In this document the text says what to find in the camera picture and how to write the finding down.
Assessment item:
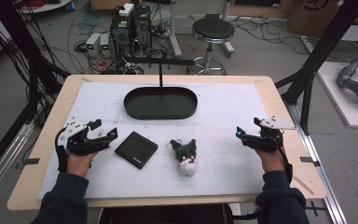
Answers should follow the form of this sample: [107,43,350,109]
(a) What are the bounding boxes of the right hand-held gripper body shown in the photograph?
[241,115,296,154]

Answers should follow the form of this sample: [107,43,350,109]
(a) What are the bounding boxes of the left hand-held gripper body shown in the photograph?
[55,116,113,157]

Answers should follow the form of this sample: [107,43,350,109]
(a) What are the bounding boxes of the person's left hand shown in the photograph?
[66,150,99,178]

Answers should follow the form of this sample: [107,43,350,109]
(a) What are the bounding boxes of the person's right hand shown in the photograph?
[255,148,285,174]

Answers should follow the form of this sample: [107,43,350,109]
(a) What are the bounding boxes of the black square disc drive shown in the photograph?
[114,131,159,170]

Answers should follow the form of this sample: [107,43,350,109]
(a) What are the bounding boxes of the white table mat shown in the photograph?
[36,81,296,201]

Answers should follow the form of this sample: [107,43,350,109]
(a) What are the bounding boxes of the wooden table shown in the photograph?
[7,74,328,212]

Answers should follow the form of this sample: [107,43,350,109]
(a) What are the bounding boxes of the black tape strip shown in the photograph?
[299,156,322,168]
[22,157,41,166]

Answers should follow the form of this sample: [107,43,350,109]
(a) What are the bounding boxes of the black oval tray with stand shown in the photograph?
[122,56,199,121]

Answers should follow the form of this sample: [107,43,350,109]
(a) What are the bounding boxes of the black and white plush toy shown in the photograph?
[169,138,199,178]

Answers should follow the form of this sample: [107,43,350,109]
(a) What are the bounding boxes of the grey power supply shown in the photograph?
[85,32,103,57]
[99,33,112,58]

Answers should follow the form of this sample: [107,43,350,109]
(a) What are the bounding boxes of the white platform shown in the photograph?
[316,61,358,131]

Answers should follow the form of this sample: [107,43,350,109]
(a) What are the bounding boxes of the black computer tower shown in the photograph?
[132,5,153,51]
[109,12,135,58]

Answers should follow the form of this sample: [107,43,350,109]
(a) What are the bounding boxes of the person's dark pants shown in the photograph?
[98,203,231,224]

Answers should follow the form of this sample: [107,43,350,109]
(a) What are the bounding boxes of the black round stool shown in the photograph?
[186,13,236,77]

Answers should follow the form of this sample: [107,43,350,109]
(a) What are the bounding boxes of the cardboard box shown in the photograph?
[286,0,358,39]

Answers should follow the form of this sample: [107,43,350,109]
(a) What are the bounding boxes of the white box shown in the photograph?
[117,3,135,18]

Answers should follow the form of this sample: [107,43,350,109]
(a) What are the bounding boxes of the white desk leg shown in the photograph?
[167,0,184,58]

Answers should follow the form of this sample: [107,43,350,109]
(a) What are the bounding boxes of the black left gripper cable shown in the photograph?
[54,129,69,174]

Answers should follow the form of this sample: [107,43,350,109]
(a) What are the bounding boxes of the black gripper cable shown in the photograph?
[54,129,69,174]
[278,144,294,185]

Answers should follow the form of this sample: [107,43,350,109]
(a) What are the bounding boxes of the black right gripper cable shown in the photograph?
[278,144,294,185]

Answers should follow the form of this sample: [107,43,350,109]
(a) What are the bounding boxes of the aluminium rail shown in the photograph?
[0,120,35,208]
[286,102,349,224]

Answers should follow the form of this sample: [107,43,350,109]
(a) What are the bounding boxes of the tangle of floor cables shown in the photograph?
[229,16,312,56]

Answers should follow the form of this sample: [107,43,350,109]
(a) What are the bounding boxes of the black frame post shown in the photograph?
[274,0,358,135]

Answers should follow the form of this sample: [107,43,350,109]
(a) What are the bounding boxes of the black frame with cables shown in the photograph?
[0,0,71,125]

